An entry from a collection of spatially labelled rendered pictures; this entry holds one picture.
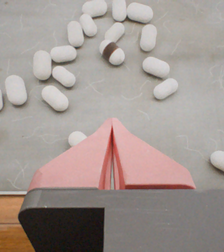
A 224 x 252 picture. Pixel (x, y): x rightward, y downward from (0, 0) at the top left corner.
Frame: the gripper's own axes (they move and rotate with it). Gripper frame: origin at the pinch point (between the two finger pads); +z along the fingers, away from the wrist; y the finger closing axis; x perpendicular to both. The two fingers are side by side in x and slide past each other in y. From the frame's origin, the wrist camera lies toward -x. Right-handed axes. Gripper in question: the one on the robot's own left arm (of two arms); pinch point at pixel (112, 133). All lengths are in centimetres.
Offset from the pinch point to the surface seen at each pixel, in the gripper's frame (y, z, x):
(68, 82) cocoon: 5.4, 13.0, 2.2
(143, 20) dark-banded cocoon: -4.4, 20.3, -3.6
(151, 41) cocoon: -5.1, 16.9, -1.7
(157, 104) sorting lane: -5.8, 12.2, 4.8
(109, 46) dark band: 0.3, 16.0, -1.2
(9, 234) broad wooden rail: 10.1, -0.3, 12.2
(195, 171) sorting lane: -9.7, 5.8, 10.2
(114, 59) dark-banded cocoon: -0.3, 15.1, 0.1
